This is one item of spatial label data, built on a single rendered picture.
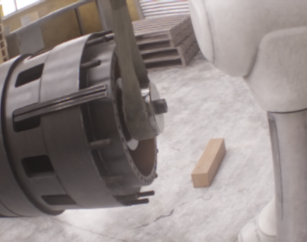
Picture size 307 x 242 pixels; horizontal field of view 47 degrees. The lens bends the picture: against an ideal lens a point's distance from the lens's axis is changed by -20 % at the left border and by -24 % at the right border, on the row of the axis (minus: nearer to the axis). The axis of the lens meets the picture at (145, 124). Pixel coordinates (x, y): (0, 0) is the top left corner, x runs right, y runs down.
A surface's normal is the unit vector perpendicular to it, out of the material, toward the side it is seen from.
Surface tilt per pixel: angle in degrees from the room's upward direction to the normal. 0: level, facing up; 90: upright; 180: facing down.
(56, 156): 85
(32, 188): 105
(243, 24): 79
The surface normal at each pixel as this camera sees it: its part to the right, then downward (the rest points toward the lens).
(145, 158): -0.29, -0.73
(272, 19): -0.05, 0.29
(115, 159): -0.09, 0.54
